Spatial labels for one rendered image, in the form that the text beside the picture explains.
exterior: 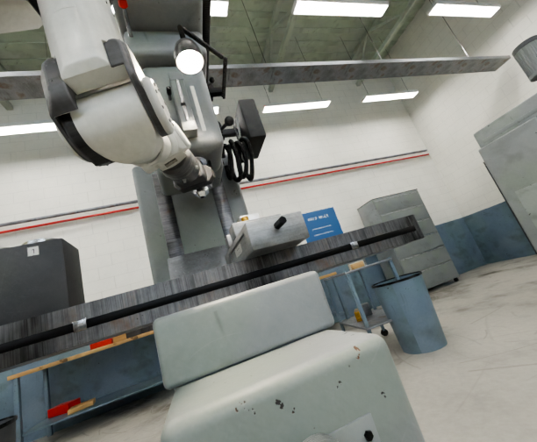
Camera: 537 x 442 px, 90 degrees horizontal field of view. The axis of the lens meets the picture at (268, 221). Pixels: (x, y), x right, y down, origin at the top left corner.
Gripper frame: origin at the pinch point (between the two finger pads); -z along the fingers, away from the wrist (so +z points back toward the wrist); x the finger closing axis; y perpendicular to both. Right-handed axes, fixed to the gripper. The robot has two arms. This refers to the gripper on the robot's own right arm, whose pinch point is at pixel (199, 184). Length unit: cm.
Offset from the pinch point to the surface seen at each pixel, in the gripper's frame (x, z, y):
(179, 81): -5.1, 11.9, -28.2
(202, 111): -8.3, 6.7, -19.7
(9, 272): 43, 21, 16
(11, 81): 188, -119, -235
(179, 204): 19.3, -32.1, -10.3
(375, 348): -28, 34, 50
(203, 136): -6.6, 7.2, -10.9
